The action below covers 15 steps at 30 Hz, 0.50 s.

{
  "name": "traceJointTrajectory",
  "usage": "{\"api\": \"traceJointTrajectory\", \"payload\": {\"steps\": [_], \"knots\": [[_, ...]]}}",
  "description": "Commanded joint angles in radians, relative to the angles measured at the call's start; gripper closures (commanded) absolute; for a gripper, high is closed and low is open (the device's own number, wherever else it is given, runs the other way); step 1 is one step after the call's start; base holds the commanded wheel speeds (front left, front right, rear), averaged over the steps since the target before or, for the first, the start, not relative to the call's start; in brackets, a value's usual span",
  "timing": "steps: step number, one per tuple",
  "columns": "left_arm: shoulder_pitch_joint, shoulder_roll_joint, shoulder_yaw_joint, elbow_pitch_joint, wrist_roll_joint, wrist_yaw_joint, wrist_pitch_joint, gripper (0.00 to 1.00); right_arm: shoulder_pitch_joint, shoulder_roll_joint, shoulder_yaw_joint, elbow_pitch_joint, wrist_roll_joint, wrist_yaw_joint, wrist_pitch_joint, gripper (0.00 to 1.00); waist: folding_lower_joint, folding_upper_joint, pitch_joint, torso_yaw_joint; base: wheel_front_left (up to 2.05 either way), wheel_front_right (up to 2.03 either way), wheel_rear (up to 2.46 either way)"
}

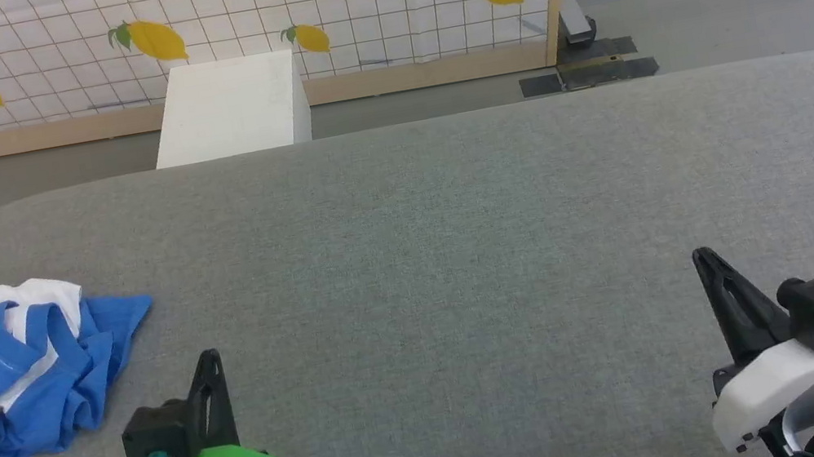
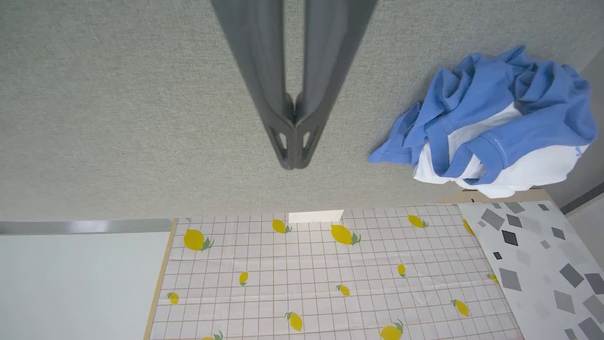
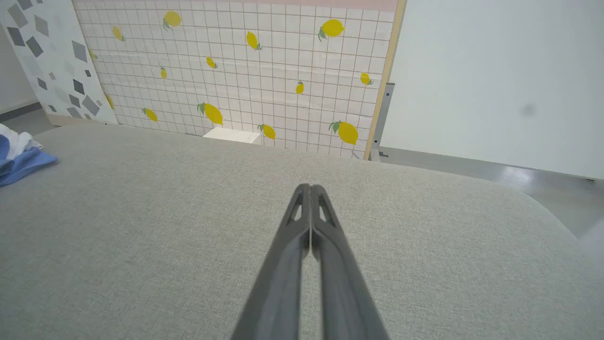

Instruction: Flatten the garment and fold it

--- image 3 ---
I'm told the white and blue shirt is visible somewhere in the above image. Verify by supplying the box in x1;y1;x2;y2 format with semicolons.
0;124;59;187

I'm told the grey terrazzo pattern panel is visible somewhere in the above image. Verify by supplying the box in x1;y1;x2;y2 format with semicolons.
0;0;118;126

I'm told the lemon print tile panel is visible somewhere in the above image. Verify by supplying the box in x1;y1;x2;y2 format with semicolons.
72;0;408;161

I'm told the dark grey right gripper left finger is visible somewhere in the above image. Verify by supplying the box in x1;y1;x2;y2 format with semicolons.
230;183;311;340

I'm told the white partition board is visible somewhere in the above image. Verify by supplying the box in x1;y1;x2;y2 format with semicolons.
379;0;604;180

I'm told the white rectangular box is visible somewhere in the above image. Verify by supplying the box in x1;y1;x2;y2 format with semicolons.
202;127;261;145

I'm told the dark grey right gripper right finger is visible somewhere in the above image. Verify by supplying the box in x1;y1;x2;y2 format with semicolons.
310;184;390;340

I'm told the grey metal partition leg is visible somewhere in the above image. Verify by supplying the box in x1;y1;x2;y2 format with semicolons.
369;83;395;162

